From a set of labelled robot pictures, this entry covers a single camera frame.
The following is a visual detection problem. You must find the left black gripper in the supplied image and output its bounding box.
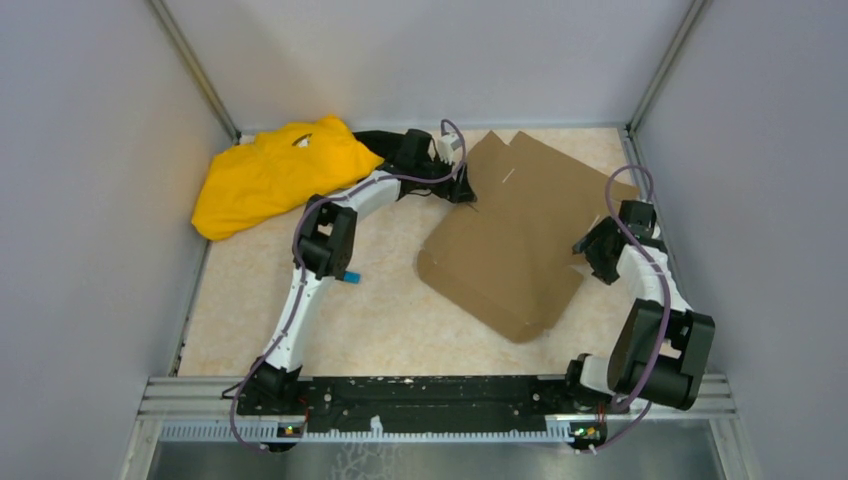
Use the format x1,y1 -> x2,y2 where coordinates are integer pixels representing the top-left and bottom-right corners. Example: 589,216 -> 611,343
416,151 -> 477,204

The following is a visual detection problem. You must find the brown cardboard box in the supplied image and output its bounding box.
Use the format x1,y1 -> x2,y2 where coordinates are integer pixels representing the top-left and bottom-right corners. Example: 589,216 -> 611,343
416,132 -> 608,343

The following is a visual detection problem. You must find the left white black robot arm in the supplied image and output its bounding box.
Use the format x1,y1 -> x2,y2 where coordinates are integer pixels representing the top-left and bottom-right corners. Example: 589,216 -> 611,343
232,119 -> 476,415

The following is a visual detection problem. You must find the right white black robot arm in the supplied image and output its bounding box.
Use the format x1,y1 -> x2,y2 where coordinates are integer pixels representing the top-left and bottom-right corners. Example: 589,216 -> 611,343
563,200 -> 715,412

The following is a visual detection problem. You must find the black cloth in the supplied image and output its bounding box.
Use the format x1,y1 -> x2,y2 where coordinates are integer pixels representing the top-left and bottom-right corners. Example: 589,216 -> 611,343
353,130 -> 406,174

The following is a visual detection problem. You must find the black blue marker pen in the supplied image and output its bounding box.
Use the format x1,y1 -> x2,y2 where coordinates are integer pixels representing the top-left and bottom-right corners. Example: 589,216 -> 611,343
342,271 -> 361,284

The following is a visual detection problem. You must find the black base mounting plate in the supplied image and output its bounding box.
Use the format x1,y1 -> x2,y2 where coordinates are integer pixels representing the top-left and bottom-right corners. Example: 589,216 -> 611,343
236,375 -> 611,434

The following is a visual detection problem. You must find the yellow shirt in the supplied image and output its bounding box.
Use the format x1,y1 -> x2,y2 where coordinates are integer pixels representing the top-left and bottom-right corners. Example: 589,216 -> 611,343
191,115 -> 383,241

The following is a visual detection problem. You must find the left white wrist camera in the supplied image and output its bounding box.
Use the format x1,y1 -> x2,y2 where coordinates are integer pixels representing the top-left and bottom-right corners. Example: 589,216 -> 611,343
435,133 -> 463,164

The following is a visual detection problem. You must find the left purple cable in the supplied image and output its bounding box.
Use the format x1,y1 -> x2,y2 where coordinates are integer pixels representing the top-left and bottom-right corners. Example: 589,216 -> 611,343
228,119 -> 468,454

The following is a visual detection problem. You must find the aluminium frame rail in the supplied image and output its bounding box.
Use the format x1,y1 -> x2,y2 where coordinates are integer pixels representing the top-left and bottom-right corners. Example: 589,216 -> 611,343
137,374 -> 737,448

